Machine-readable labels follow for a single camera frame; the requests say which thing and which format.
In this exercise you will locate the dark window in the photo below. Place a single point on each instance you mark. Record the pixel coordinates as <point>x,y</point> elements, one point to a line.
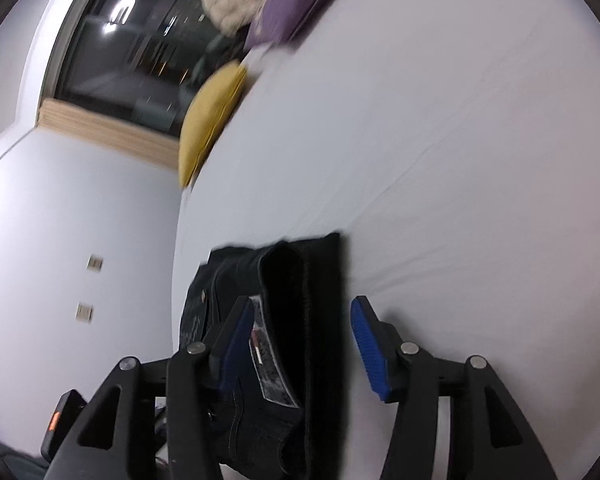
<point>143,61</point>

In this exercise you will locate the beige curtain left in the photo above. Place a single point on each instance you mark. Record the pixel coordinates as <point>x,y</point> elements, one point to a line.
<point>109,132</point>

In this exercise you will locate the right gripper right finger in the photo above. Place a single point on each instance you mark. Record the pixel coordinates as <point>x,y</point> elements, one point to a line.
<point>489,436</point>

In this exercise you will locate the yellow pillow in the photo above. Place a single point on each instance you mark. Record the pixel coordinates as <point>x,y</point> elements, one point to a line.
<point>207,116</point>

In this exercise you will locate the purple pillow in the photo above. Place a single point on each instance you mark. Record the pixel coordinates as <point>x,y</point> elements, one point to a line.
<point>295,0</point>

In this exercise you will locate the beige puffer vest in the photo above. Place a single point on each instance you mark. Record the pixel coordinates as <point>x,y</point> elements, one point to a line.
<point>230,16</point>

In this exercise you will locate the white bed sheet mattress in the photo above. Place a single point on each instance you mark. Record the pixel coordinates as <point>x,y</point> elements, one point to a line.
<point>456,146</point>

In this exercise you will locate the black jeans pants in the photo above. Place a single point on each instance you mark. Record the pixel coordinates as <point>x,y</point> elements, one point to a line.
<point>283,416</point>

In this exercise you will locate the wall socket plate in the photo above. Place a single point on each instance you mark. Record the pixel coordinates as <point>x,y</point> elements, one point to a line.
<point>84,313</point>
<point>94,263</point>

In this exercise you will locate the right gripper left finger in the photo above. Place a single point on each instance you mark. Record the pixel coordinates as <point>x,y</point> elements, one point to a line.
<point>114,436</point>

